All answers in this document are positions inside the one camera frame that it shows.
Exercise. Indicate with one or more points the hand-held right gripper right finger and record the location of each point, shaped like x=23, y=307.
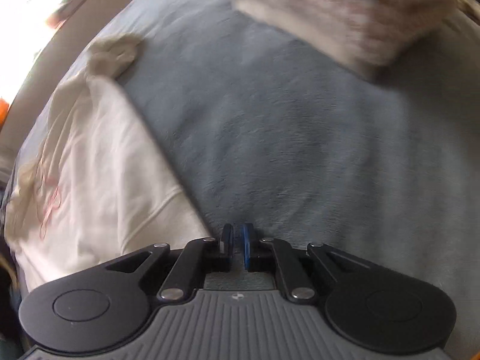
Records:
x=246, y=247

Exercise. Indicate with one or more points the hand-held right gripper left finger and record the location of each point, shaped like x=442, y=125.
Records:
x=227, y=245

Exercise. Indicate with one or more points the white sweatshirt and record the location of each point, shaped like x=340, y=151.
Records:
x=97, y=165

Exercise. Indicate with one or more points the grey bed blanket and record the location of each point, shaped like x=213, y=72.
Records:
x=281, y=138

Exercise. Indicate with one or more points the orange bag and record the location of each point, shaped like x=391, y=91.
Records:
x=3, y=114

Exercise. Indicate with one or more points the window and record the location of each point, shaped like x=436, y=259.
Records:
x=26, y=15

